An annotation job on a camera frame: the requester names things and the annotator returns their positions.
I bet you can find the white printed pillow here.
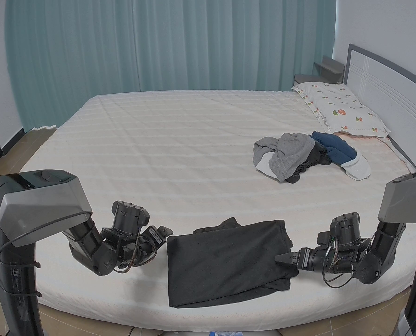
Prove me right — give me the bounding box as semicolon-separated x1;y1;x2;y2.
291;81;393;139

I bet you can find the black T-shirt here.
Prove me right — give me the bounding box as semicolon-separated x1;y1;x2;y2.
166;217;300;308

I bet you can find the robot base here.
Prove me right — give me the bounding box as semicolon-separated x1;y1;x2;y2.
194;330;248;336

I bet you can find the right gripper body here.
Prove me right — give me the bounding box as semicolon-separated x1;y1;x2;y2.
296;247;330;273

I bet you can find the pile of clothes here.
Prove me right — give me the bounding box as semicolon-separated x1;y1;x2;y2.
252;130;372;184

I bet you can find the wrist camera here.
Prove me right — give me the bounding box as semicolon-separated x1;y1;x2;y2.
317;212;362;248
110;200;151;236

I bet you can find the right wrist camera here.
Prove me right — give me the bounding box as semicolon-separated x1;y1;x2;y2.
317;212;362;248

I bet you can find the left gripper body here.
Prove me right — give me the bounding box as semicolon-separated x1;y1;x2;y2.
142;225;176;255

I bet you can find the bed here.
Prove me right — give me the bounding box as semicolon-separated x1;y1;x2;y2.
0;43;416;324

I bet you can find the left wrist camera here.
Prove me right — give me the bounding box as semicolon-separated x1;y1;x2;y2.
110;200;151;236

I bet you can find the blue-green curtain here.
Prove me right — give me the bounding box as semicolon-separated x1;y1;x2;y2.
4;0;141;134
132;0;337;92

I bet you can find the grey bedside table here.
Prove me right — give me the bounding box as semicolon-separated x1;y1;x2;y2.
293;55;345;85

